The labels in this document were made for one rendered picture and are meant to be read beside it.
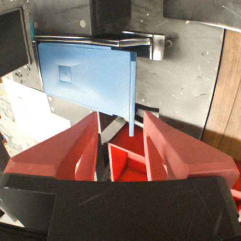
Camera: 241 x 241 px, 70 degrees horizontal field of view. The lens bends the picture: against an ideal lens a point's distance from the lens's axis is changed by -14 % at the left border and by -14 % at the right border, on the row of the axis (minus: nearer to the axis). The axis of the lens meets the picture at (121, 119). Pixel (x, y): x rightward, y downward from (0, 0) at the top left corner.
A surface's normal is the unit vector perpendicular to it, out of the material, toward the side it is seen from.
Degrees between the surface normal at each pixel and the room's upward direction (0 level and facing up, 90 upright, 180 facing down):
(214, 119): 0
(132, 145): 90
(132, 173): 90
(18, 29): 90
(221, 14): 0
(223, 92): 0
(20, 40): 90
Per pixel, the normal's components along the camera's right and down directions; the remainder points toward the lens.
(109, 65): -0.51, 0.47
